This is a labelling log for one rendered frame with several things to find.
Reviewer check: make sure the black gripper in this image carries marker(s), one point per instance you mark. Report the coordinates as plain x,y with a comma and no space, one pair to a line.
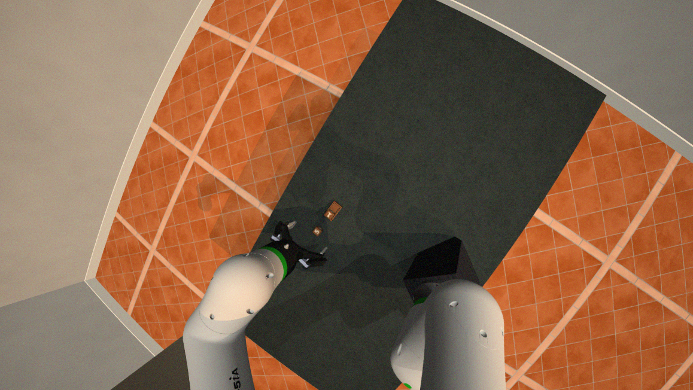
307,258

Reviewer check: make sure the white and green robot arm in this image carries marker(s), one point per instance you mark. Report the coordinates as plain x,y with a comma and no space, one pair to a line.
459,322

